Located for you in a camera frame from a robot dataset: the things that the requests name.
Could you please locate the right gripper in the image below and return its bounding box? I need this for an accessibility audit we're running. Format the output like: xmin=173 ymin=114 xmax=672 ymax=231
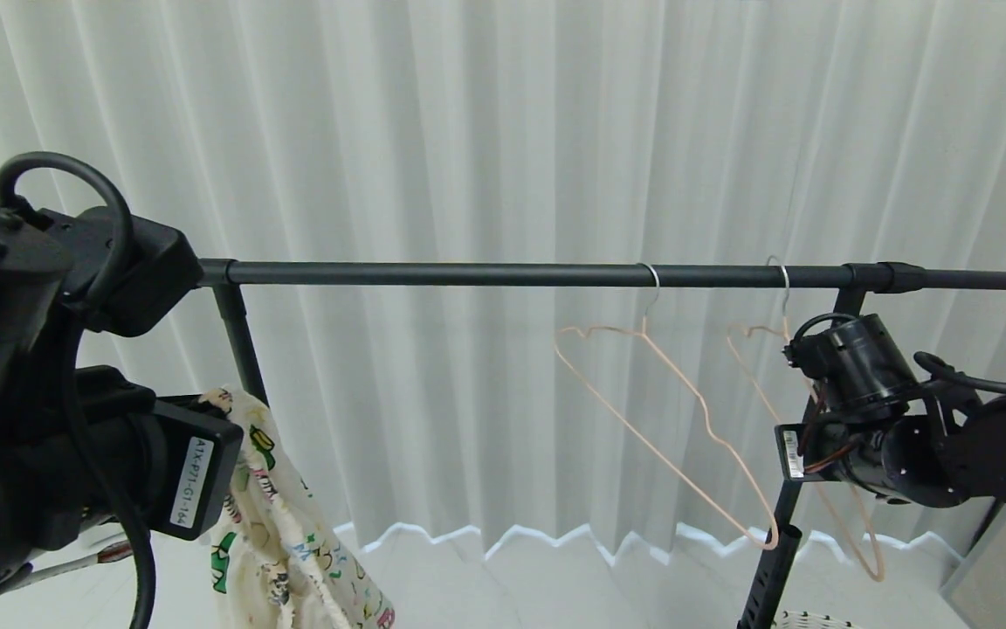
xmin=774 ymin=415 xmax=888 ymax=506

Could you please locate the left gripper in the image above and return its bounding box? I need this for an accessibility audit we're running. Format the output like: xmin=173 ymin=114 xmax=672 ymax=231
xmin=31 ymin=367 xmax=244 ymax=556

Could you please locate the cream printed garment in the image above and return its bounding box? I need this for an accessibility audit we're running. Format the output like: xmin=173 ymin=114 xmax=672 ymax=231
xmin=197 ymin=386 xmax=397 ymax=629

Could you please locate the pink clothes hanger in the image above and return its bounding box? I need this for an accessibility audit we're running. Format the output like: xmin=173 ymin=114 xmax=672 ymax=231
xmin=726 ymin=255 xmax=887 ymax=584
xmin=553 ymin=262 xmax=782 ymax=551

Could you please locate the white laundry basket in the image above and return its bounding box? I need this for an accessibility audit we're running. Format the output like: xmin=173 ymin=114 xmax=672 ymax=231
xmin=769 ymin=611 xmax=855 ymax=629

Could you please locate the black clothes rack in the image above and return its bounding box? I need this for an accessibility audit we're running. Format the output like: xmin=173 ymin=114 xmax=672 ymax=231
xmin=197 ymin=258 xmax=1006 ymax=629

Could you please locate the white curtain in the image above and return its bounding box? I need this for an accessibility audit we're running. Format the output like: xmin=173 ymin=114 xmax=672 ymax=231
xmin=0 ymin=0 xmax=1006 ymax=562

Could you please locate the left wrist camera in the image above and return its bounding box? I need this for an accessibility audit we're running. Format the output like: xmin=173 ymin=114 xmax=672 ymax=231
xmin=36 ymin=205 xmax=204 ymax=340

